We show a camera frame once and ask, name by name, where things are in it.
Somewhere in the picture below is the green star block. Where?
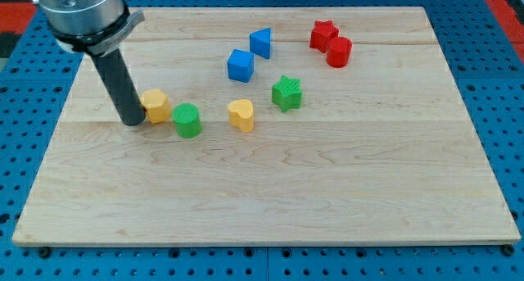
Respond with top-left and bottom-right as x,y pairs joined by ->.
271,75 -> 302,112

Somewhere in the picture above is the red star block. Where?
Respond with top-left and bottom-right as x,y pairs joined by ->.
309,20 -> 339,53

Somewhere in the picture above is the wooden board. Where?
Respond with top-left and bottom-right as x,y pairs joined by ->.
12,7 -> 521,247

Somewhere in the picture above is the yellow heart block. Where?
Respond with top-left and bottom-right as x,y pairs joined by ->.
228,99 -> 255,133

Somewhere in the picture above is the blue cube block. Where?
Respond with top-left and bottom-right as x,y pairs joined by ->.
227,49 -> 255,83

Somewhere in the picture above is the green cylinder block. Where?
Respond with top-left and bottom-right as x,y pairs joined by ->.
172,103 -> 202,138

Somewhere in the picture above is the blue triangle block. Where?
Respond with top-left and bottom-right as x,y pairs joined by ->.
249,28 -> 271,59

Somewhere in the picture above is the yellow hexagon block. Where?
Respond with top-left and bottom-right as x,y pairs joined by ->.
140,88 -> 171,124

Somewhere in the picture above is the red cylinder block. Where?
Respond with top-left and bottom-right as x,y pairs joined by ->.
326,37 -> 353,68

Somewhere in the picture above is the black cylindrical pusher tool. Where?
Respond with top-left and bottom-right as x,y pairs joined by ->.
92,49 -> 146,126

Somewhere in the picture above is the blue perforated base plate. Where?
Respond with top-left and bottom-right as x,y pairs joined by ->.
1,0 -> 523,280

